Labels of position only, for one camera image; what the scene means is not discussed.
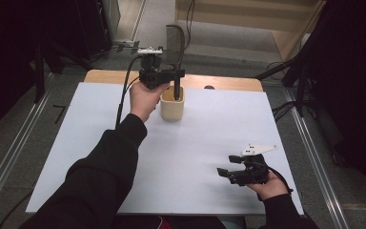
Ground beige cup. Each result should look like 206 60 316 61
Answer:
160 85 185 122

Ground wooden table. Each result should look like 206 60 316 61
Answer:
84 69 264 94

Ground black hanging cable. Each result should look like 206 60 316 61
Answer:
184 0 195 51

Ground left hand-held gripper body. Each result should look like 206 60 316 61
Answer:
137 46 173 90

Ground white table board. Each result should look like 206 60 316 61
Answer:
25 81 304 216

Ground person's right hand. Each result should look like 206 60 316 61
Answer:
247 171 290 201

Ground dark brown handled comb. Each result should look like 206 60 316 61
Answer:
166 24 186 101

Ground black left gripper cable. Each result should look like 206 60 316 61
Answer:
114 55 142 130

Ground black metal stand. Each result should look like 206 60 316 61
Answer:
255 53 310 118
32 37 93 103

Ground beige wooden platform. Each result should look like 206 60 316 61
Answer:
174 0 328 62

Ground person's left hand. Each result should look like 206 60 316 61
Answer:
129 80 171 123

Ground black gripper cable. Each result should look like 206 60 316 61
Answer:
114 55 142 130
256 166 295 202

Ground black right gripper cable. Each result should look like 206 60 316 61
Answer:
256 166 295 202

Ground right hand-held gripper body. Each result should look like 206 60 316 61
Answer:
230 144 278 187

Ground dark red-striped clothing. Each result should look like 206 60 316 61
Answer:
113 215 246 229

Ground black floor cables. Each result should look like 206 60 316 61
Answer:
271 101 297 122

